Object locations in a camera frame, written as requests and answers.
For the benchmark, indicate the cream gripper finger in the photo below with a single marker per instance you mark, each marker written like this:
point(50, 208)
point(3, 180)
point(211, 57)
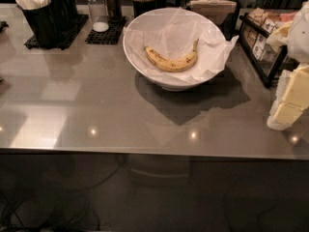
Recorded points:
point(292, 98)

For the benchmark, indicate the yellow spotted banana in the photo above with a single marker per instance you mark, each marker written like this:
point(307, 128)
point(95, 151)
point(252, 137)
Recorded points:
point(173, 65)

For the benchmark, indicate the white ceramic bowl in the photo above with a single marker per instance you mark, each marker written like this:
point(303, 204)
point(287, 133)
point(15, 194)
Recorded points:
point(167, 81)

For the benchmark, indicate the white paper bowl liner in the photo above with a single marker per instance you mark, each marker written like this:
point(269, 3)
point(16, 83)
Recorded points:
point(174, 33)

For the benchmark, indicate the brown paper bag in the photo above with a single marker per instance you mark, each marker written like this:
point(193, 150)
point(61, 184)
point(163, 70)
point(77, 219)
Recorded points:
point(215, 10)

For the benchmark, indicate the black rubber mat centre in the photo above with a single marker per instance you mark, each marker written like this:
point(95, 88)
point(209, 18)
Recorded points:
point(111, 36)

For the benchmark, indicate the black rubber mat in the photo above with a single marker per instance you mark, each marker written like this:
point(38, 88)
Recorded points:
point(58, 33)
point(111, 36)

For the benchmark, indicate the dark pepper shaker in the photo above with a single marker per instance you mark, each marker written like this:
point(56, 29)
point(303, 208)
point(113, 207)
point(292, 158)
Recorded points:
point(114, 9)

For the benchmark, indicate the clear salt shaker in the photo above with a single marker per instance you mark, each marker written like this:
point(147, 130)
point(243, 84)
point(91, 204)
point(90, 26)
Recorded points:
point(98, 15)

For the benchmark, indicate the rear black cutlery cup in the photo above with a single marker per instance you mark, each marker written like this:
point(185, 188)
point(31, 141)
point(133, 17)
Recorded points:
point(61, 12)

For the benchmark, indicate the black cutlery cup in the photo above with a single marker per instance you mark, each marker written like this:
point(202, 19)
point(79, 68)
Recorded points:
point(61, 12)
point(41, 20)

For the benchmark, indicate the front black cutlery cup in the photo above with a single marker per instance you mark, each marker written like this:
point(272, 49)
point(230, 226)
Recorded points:
point(41, 20)

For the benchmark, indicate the black rubber mat left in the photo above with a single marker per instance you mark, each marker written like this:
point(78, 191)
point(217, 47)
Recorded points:
point(58, 33)

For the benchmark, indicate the black wire condiment rack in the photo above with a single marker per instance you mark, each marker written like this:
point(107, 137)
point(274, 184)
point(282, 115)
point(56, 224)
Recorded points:
point(267, 63)

